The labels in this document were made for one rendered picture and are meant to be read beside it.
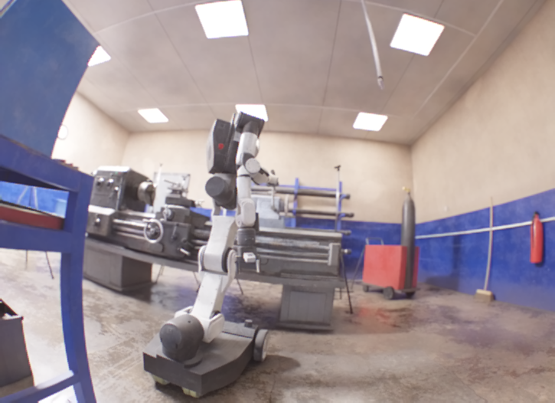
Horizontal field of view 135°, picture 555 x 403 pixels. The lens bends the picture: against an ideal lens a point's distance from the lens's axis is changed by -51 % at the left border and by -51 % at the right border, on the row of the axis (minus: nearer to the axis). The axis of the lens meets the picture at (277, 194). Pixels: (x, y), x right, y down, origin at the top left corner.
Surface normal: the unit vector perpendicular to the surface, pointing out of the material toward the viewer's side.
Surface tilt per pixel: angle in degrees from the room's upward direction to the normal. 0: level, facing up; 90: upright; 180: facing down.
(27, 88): 90
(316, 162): 90
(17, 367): 90
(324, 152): 90
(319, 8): 180
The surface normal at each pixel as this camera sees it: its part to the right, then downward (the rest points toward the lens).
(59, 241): 0.99, 0.07
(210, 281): -0.11, -0.65
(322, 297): -0.07, -0.21
